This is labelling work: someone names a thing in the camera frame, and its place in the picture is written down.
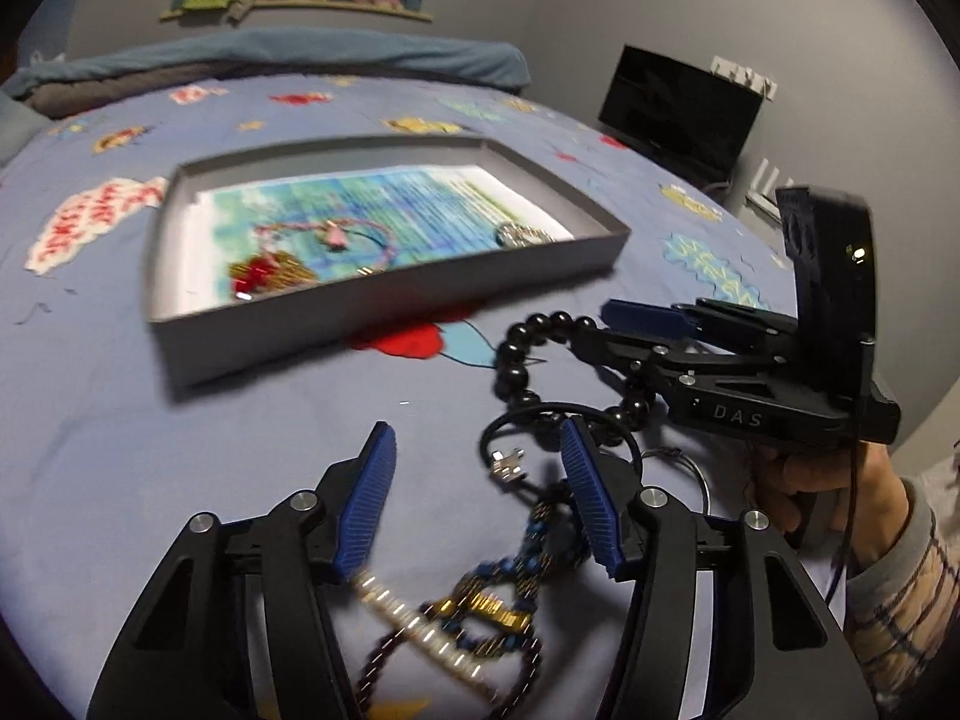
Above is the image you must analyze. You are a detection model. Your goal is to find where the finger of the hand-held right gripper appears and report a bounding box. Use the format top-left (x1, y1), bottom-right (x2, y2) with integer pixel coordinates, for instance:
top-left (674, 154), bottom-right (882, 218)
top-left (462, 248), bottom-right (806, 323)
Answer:
top-left (570, 319), bottom-right (722, 392)
top-left (600, 297), bottom-right (802, 362)

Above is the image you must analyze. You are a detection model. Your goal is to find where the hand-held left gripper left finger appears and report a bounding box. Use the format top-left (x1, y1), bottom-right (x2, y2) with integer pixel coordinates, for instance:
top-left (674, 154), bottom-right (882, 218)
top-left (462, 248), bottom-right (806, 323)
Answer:
top-left (86, 421), bottom-right (398, 720)

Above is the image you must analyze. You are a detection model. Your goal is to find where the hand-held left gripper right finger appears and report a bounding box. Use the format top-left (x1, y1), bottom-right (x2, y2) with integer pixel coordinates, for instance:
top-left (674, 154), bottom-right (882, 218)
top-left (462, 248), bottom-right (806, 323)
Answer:
top-left (559, 416), bottom-right (878, 720)

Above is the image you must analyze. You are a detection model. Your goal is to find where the black bead bracelet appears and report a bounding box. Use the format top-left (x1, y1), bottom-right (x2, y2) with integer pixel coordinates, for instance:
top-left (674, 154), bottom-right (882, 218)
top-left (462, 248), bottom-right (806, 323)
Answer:
top-left (491, 310), bottom-right (662, 436)

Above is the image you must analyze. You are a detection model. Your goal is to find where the black cord necklace silver pendant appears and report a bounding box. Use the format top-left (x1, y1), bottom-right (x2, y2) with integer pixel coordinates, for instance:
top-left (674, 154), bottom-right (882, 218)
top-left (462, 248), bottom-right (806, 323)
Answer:
top-left (478, 403), bottom-right (644, 494)

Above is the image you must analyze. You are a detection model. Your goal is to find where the grey cardboard box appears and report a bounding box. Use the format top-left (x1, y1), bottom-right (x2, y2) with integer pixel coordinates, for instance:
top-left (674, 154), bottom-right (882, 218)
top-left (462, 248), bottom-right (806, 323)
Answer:
top-left (146, 133), bottom-right (631, 385)

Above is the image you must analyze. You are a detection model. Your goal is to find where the person's right forearm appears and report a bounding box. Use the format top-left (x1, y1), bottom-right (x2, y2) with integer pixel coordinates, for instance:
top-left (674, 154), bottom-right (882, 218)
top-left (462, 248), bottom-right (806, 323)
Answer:
top-left (825, 478), bottom-right (960, 720)

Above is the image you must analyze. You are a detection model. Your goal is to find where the silver round jewelry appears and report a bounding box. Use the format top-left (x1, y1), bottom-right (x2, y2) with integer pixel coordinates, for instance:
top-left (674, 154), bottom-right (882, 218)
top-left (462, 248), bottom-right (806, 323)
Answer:
top-left (493, 220), bottom-right (561, 251)

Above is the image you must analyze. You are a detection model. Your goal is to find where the red gold beaded jewelry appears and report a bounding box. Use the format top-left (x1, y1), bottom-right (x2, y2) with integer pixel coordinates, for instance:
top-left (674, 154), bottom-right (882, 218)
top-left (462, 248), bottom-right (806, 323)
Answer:
top-left (227, 253), bottom-right (317, 306)

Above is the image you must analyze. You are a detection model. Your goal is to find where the person's right hand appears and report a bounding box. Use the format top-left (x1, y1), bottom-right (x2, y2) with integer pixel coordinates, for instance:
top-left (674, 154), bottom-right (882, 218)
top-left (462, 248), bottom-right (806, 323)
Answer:
top-left (750, 439), bottom-right (913, 565)

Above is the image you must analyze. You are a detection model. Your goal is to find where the white router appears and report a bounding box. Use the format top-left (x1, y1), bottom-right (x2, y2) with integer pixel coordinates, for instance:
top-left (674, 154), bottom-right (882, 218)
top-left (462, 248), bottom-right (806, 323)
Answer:
top-left (742, 156), bottom-right (790, 223)

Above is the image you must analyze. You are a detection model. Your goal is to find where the black monitor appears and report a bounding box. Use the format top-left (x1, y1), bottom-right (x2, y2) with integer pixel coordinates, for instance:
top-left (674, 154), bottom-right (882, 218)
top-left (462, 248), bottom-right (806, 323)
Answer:
top-left (597, 44), bottom-right (765, 181)

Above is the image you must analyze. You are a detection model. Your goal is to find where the blue green printed paper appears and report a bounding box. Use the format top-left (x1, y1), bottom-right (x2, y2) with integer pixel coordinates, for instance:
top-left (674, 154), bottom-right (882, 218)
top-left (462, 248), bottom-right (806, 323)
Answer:
top-left (184, 163), bottom-right (576, 316)

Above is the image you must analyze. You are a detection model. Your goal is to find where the blue printed bedsheet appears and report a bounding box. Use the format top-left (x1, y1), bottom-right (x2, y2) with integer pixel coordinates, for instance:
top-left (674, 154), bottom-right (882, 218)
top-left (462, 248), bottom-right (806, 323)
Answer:
top-left (0, 69), bottom-right (890, 720)

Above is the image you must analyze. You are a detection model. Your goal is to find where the grey folded blanket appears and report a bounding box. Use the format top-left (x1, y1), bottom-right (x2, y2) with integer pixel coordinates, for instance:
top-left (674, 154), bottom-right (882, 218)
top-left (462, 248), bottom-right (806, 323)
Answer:
top-left (28, 69), bottom-right (192, 119)

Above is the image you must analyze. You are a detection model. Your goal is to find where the silver hoop ring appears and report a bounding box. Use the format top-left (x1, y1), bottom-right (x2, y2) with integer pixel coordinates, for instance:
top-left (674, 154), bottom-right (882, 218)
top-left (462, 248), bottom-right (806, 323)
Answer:
top-left (640, 445), bottom-right (711, 520)

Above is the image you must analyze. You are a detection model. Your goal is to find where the rhinestone chain bracelet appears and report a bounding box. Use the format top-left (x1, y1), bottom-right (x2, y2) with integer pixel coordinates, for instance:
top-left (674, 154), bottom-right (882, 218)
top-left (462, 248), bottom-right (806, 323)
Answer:
top-left (351, 572), bottom-right (502, 697)

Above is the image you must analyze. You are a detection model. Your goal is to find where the blue gold beaded necklace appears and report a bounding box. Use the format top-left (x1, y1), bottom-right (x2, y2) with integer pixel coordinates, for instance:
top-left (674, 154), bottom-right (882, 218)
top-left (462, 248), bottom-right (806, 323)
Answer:
top-left (420, 480), bottom-right (595, 661)

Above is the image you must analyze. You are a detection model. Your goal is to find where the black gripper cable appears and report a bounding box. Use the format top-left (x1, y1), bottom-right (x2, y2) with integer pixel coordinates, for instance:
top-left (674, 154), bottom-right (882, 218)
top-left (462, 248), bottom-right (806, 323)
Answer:
top-left (825, 420), bottom-right (865, 607)

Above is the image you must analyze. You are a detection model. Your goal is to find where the white wall hook rack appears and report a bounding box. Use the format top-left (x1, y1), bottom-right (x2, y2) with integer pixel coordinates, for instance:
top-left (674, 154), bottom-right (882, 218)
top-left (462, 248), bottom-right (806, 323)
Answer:
top-left (708, 55), bottom-right (778, 101)

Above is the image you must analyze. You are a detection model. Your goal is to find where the pink cord bracelet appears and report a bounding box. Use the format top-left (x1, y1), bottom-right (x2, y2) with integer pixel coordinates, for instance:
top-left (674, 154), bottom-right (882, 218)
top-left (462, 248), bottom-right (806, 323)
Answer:
top-left (253, 214), bottom-right (400, 276)

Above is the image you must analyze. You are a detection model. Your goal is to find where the wooden wall shelf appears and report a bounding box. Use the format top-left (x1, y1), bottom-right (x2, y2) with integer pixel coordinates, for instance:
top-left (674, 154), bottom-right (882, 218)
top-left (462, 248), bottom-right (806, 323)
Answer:
top-left (158, 2), bottom-right (435, 26)

